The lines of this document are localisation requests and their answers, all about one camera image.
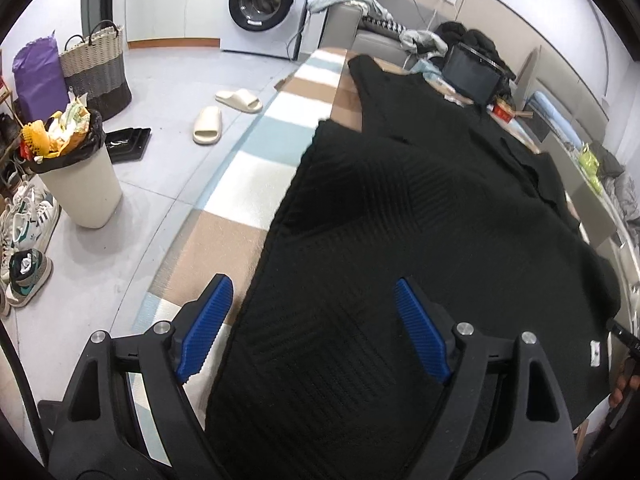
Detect cream slipper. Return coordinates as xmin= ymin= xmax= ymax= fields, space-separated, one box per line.
xmin=215 ymin=88 xmax=263 ymax=113
xmin=192 ymin=106 xmax=223 ymax=146

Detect black white striped cloth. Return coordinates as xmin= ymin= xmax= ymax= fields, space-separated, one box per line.
xmin=360 ymin=15 xmax=408 ymax=38

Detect red box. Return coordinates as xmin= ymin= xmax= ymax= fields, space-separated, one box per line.
xmin=492 ymin=99 xmax=518 ymax=123

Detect yellow-green packet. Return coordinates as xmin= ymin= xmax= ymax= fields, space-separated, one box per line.
xmin=577 ymin=144 xmax=601 ymax=193

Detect black jacket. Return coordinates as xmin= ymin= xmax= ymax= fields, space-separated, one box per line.
xmin=432 ymin=21 xmax=516 ymax=81

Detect grey sofa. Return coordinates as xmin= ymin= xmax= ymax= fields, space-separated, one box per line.
xmin=322 ymin=2 xmax=426 ymax=76

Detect person's right hand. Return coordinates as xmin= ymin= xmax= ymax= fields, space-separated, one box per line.
xmin=607 ymin=357 xmax=638 ymax=409

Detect grey cloth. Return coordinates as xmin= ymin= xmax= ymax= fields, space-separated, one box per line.
xmin=400 ymin=29 xmax=448 ymax=58

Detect checked blanket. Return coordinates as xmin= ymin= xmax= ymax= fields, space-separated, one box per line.
xmin=112 ymin=46 xmax=616 ymax=461

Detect purple bag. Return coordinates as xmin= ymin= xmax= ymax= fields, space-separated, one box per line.
xmin=11 ymin=30 xmax=68 ymax=123

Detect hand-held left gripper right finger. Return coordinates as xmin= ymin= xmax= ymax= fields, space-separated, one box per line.
xmin=394 ymin=277 xmax=581 ymax=480

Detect cream trash bin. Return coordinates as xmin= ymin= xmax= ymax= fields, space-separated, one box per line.
xmin=22 ymin=95 xmax=123 ymax=228

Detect black tablet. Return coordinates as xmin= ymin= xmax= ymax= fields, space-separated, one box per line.
xmin=442 ymin=42 xmax=503 ymax=106

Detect woven laundry basket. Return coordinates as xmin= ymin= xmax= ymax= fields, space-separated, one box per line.
xmin=59 ymin=20 xmax=133 ymax=116

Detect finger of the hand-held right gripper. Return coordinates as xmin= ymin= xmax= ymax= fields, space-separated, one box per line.
xmin=606 ymin=319 xmax=640 ymax=361

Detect grey bed frame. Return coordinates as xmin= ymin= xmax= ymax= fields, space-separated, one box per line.
xmin=567 ymin=175 xmax=618 ymax=250

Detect black tray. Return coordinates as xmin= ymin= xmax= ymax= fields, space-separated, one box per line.
xmin=102 ymin=127 xmax=152 ymax=164

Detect white washing machine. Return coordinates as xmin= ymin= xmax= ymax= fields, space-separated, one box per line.
xmin=220 ymin=0 xmax=321 ymax=61

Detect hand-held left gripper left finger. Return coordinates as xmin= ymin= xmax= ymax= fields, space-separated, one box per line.
xmin=47 ymin=273 xmax=236 ymax=480

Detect black knit garment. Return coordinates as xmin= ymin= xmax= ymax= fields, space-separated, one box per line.
xmin=205 ymin=54 xmax=623 ymax=480

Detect white green sneaker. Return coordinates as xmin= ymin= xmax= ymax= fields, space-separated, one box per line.
xmin=0 ymin=195 xmax=61 ymax=256

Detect white floor cabinets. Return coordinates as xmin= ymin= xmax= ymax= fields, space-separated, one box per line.
xmin=124 ymin=0 xmax=236 ymax=52

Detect dark teal sneaker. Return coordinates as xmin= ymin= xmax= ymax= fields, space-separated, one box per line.
xmin=5 ymin=249 xmax=53 ymax=308

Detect folded light blue cloth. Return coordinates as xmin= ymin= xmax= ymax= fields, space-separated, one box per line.
xmin=530 ymin=91 xmax=581 ymax=148

